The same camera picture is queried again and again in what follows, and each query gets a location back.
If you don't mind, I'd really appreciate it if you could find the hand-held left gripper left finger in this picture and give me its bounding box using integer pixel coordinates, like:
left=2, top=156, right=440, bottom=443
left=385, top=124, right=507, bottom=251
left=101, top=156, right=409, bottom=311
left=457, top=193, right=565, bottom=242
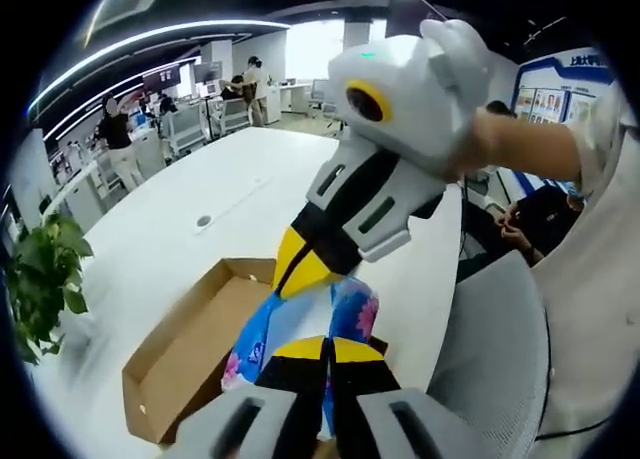
left=164, top=335, right=329, bottom=459

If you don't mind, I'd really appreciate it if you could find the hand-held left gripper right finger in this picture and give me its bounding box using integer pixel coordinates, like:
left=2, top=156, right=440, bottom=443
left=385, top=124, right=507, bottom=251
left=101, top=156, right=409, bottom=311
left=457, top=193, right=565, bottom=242
left=329, top=336, right=492, bottom=459

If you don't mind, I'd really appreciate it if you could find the blue floral tissue packet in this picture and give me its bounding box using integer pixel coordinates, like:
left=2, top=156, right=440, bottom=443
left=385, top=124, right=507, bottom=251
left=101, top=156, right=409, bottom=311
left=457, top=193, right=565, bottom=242
left=221, top=275, right=381, bottom=440

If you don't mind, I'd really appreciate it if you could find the brown cardboard shoe box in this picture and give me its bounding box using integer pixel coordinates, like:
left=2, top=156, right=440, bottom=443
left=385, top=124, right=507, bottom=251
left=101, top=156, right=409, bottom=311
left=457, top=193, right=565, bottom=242
left=122, top=257, right=390, bottom=445

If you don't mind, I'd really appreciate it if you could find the grey mesh office chair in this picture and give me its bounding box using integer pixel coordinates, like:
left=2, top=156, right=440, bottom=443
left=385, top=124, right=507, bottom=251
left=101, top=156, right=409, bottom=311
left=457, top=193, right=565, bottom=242
left=424, top=266, right=551, bottom=459

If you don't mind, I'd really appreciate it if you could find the potted green plant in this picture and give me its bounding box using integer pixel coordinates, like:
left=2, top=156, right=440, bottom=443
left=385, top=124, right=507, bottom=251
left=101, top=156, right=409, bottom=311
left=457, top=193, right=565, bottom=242
left=3, top=212, right=95, bottom=366

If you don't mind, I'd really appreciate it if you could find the curved ceiling light strip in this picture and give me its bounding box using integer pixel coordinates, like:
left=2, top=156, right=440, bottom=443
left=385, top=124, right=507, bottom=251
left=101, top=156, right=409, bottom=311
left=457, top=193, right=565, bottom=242
left=27, top=18, right=292, bottom=111

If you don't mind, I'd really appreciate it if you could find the ceiling air vent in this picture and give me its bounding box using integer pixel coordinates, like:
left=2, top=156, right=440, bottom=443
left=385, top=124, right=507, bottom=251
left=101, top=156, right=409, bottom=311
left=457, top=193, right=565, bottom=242
left=82, top=0, right=172, bottom=36

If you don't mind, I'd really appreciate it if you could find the blue wall poster board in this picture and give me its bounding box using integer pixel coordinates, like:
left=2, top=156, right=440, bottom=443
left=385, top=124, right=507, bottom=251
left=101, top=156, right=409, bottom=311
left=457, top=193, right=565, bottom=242
left=512, top=48, right=616, bottom=125

